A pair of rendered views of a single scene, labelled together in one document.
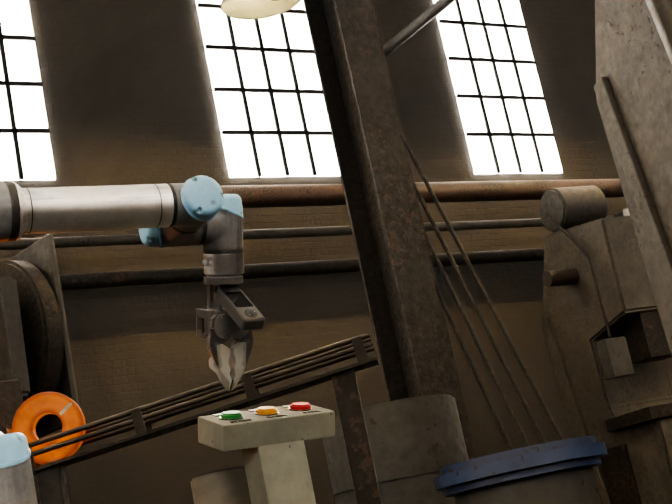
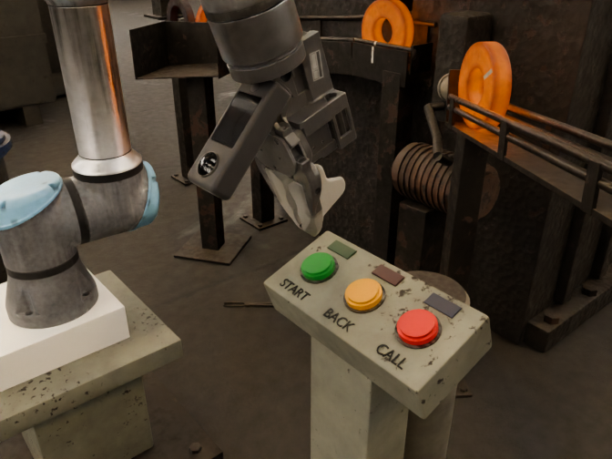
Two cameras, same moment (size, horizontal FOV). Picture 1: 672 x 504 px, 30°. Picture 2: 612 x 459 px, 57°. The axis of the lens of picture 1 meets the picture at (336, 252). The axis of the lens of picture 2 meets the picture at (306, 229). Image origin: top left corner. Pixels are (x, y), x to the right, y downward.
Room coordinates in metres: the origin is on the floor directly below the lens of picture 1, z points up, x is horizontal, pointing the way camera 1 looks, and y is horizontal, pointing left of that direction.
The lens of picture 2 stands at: (2.26, -0.31, 0.94)
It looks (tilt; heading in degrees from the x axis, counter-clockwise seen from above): 27 degrees down; 84
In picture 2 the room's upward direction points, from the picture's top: straight up
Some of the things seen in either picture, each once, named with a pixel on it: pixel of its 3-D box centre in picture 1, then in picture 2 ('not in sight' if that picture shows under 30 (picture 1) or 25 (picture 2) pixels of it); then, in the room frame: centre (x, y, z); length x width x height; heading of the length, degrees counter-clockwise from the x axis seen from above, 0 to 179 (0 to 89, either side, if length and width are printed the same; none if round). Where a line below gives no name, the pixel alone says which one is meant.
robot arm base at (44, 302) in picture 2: not in sight; (47, 280); (1.90, 0.58, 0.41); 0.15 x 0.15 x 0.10
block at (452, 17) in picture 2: not in sight; (461, 67); (2.76, 0.97, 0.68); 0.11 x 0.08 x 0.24; 33
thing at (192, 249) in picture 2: not in sight; (198, 146); (2.11, 1.43, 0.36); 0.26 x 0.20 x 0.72; 158
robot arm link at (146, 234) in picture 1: (174, 223); not in sight; (2.19, 0.28, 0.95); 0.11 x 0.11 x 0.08; 29
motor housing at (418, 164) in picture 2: not in sight; (433, 260); (2.69, 0.81, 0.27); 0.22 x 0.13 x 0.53; 123
